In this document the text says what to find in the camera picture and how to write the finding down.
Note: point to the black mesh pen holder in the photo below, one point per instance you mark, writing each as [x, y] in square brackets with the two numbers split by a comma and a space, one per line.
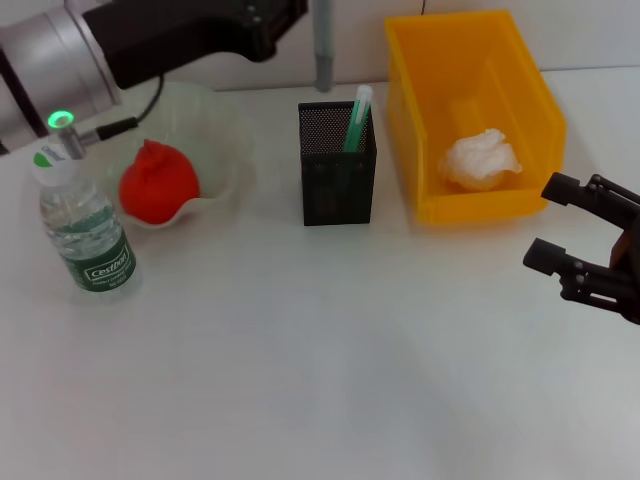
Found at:
[335, 200]

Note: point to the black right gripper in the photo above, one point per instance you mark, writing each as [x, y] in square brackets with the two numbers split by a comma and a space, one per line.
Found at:
[631, 265]

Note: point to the green glass fruit plate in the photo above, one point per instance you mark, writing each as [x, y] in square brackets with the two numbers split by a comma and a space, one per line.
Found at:
[220, 130]

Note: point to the mint green pen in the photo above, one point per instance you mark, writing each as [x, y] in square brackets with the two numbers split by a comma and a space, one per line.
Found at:
[356, 125]

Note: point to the grey marker pen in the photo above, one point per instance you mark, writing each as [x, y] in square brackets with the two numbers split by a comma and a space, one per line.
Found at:
[323, 45]

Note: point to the white paper ball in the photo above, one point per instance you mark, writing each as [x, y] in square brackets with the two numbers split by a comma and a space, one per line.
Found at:
[477, 157]

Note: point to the clear green-label water bottle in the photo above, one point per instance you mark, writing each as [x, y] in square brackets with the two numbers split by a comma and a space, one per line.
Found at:
[95, 250]

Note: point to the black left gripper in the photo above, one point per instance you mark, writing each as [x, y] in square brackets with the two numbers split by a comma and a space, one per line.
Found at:
[190, 30]

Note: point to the yellow plastic bin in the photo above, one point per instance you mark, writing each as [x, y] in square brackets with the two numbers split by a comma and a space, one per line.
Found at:
[475, 75]

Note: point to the red-orange toy orange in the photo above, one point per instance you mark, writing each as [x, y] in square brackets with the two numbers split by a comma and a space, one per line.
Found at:
[160, 185]

